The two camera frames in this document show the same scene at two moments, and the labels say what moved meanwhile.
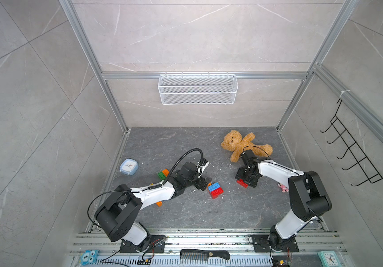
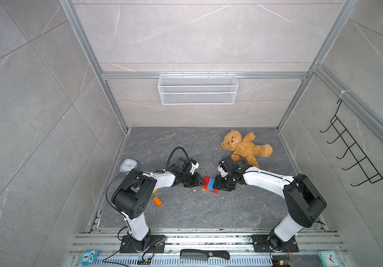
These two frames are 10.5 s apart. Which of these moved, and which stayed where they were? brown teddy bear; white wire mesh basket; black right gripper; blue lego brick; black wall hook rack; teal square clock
Moved: black right gripper; blue lego brick
Stayed: white wire mesh basket; black wall hook rack; brown teddy bear; teal square clock
